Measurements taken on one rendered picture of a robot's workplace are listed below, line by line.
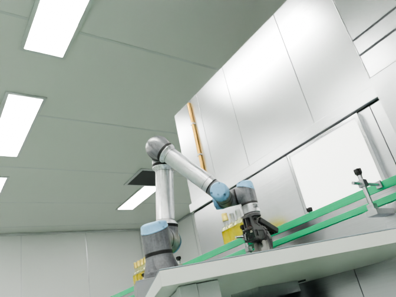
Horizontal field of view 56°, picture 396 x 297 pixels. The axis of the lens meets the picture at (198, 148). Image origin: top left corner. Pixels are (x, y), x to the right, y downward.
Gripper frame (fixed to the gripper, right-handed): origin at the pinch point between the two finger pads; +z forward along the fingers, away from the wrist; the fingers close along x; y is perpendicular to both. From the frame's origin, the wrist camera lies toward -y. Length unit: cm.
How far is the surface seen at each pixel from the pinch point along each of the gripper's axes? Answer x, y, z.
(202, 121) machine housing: -60, -34, -108
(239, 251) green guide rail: -21.3, -4.7, -8.6
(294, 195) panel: 0.3, -30.1, -29.4
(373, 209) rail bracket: 52, -1, -4
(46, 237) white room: -609, -72, -180
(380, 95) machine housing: 72, 5, -35
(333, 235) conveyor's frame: 26.3, -11.8, -2.6
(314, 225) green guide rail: 17.8, -13.7, -9.0
